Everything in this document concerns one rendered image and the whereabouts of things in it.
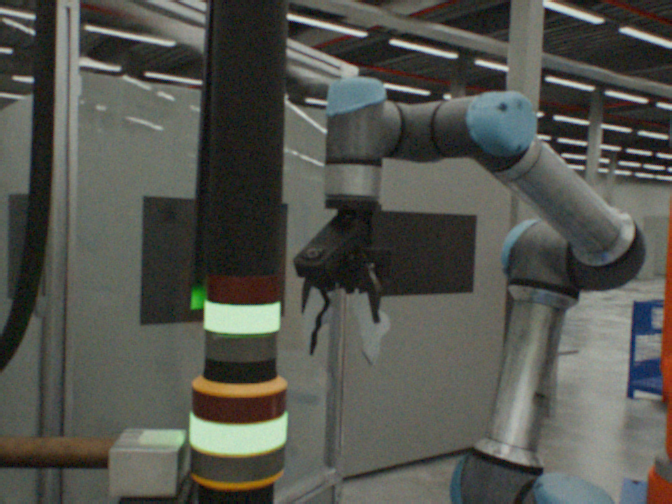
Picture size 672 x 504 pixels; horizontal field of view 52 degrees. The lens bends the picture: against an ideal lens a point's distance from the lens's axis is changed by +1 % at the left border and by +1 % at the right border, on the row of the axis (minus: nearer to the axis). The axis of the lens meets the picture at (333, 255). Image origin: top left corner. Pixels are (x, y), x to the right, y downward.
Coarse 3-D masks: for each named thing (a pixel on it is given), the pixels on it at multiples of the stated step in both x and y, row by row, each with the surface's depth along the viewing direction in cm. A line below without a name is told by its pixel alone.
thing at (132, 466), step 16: (128, 432) 32; (112, 448) 30; (128, 448) 30; (144, 448) 30; (160, 448) 30; (176, 448) 30; (112, 464) 30; (128, 464) 30; (144, 464) 30; (160, 464) 30; (176, 464) 30; (112, 480) 30; (128, 480) 30; (144, 480) 30; (160, 480) 30; (176, 480) 30; (192, 480) 32; (112, 496) 30; (128, 496) 30; (144, 496) 30; (160, 496) 30; (176, 496) 30; (192, 496) 31
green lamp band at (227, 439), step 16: (192, 432) 31; (208, 432) 30; (224, 432) 29; (240, 432) 29; (256, 432) 30; (272, 432) 30; (208, 448) 30; (224, 448) 29; (240, 448) 29; (256, 448) 30
